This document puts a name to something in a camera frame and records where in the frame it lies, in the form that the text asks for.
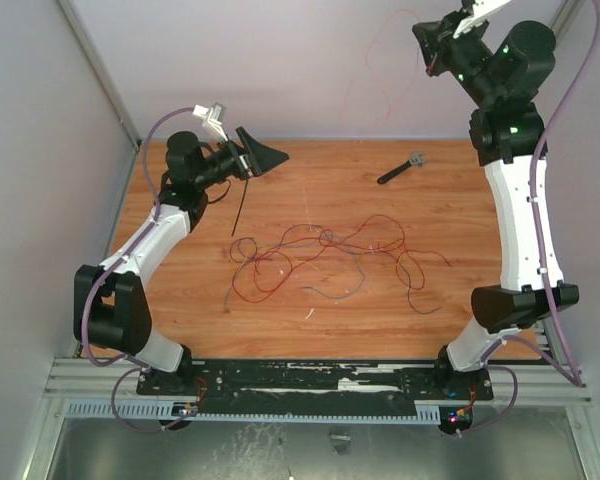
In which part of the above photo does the adjustable wrench black handle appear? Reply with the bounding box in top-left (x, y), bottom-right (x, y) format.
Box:
top-left (376, 152), bottom-right (427, 185)

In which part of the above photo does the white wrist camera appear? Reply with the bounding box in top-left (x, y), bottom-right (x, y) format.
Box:
top-left (192, 103), bottom-right (229, 143)
top-left (453, 0), bottom-right (511, 39)

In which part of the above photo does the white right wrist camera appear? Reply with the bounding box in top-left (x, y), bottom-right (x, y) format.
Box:
top-left (453, 0), bottom-right (511, 39)

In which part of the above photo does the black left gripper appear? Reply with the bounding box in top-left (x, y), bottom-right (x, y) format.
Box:
top-left (195, 126), bottom-right (288, 189)

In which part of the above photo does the purple dark wire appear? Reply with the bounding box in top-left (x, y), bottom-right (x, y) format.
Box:
top-left (229, 224), bottom-right (446, 315)

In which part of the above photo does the grey slotted cable duct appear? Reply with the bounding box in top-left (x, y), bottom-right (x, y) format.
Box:
top-left (63, 398), bottom-right (441, 425)

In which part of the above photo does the aluminium frame rail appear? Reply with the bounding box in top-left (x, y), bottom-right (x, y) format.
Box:
top-left (488, 365), bottom-right (592, 407)

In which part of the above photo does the black zip tie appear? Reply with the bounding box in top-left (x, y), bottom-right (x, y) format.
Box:
top-left (231, 179), bottom-right (250, 237)

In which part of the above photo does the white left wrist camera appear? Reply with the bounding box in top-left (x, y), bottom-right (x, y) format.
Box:
top-left (192, 103), bottom-right (229, 143)

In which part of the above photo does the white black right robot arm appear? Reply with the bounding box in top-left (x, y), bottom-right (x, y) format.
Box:
top-left (412, 7), bottom-right (579, 398)

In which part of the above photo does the yellow wire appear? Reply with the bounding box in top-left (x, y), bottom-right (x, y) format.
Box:
top-left (249, 239), bottom-right (411, 281)

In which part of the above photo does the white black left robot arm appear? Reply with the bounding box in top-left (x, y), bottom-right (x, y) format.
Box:
top-left (74, 127), bottom-right (289, 395)

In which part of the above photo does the red wire tangle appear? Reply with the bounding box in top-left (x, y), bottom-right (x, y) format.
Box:
top-left (229, 214), bottom-right (454, 306)

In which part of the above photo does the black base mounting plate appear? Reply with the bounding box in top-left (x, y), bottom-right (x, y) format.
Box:
top-left (136, 359), bottom-right (494, 417)

